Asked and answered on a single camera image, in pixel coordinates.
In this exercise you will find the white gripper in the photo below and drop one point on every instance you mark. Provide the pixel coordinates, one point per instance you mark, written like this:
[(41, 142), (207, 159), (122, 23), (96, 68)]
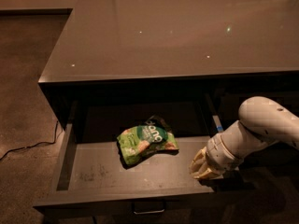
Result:
[(216, 152)]

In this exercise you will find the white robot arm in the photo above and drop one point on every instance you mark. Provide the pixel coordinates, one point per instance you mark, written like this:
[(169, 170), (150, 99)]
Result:
[(261, 123)]

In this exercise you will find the dark drawer cabinet counter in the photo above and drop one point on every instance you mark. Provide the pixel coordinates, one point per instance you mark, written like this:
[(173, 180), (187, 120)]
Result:
[(121, 50)]

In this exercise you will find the green snack bag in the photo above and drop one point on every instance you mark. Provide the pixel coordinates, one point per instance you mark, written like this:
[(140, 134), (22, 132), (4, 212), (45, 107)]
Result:
[(151, 137)]

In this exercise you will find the dark wall baseboard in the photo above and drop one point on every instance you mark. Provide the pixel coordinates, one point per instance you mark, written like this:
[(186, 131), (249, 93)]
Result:
[(35, 11)]

